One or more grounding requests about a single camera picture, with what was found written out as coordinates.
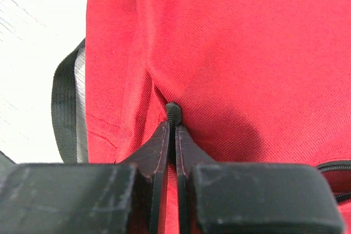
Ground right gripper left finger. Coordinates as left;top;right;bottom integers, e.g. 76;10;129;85
1;122;170;233

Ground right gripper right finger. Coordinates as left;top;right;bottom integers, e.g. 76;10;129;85
175;125;346;233

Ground red backpack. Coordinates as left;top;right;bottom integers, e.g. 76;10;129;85
51;0;350;233

